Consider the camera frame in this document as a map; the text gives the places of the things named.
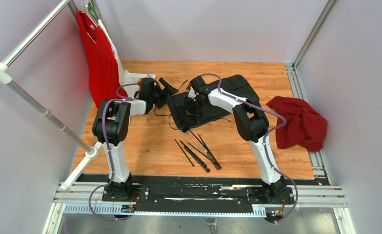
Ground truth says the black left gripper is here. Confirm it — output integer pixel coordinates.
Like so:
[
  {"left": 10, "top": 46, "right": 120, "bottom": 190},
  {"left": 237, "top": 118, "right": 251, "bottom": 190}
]
[{"left": 151, "top": 79, "right": 178, "bottom": 110}]

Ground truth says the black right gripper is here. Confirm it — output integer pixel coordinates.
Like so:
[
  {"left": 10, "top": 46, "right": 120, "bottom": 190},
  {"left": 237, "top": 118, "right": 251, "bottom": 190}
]
[{"left": 180, "top": 96, "right": 206, "bottom": 122}]

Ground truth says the black leather brush roll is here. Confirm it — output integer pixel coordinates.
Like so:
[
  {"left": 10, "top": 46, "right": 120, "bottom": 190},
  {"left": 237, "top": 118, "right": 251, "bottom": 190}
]
[{"left": 167, "top": 75, "right": 260, "bottom": 130}]

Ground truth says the gold handled makeup brush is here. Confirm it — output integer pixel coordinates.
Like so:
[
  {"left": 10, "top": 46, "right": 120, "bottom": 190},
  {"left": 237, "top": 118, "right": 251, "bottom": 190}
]
[{"left": 185, "top": 131, "right": 208, "bottom": 154}]

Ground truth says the black angled makeup brush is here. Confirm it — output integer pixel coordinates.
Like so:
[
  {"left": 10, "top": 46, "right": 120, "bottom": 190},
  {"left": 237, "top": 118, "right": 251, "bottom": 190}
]
[{"left": 180, "top": 141, "right": 210, "bottom": 173}]

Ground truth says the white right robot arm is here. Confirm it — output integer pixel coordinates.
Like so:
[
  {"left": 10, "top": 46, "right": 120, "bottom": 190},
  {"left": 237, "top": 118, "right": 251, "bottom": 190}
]
[{"left": 188, "top": 76, "right": 287, "bottom": 203}]

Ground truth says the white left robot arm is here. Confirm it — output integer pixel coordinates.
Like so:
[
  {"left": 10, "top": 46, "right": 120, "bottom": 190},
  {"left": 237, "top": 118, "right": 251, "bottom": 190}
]
[{"left": 92, "top": 78, "right": 179, "bottom": 201}]

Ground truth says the thin black makeup brush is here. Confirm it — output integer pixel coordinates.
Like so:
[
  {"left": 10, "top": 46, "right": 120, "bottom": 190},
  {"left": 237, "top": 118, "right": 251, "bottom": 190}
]
[{"left": 174, "top": 139, "right": 195, "bottom": 167}]

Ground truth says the red shirt on hanger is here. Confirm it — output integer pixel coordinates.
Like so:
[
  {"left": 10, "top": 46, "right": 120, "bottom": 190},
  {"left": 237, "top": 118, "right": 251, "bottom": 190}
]
[{"left": 75, "top": 10, "right": 120, "bottom": 108}]

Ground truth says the dark red cloth pile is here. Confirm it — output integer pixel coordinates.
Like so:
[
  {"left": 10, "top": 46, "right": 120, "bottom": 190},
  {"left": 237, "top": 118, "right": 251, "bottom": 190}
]
[{"left": 267, "top": 96, "right": 328, "bottom": 152}]

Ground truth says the green clothes hanger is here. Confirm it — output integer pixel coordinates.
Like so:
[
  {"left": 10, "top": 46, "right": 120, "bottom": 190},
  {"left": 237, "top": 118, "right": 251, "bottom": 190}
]
[{"left": 87, "top": 0, "right": 100, "bottom": 22}]

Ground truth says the white garment rack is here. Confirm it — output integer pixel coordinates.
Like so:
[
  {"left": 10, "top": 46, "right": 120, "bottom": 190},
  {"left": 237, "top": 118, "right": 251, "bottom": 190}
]
[{"left": 0, "top": 0, "right": 102, "bottom": 190}]

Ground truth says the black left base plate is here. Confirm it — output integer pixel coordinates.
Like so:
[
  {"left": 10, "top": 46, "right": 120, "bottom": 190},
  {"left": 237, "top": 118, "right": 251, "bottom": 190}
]
[{"left": 102, "top": 182, "right": 150, "bottom": 203}]

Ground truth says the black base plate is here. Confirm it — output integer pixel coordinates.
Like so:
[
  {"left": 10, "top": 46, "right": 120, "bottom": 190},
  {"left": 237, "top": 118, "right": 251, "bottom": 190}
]
[
  {"left": 102, "top": 182, "right": 150, "bottom": 203},
  {"left": 244, "top": 187, "right": 295, "bottom": 205}
]

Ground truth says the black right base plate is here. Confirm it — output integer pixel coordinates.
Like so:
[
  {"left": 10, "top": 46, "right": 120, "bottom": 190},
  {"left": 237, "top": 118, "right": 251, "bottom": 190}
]
[{"left": 244, "top": 187, "right": 295, "bottom": 205}]

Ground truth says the aluminium right rail frame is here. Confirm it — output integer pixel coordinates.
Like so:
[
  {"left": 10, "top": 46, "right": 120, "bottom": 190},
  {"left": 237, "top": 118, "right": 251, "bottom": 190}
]
[{"left": 285, "top": 0, "right": 338, "bottom": 186}]

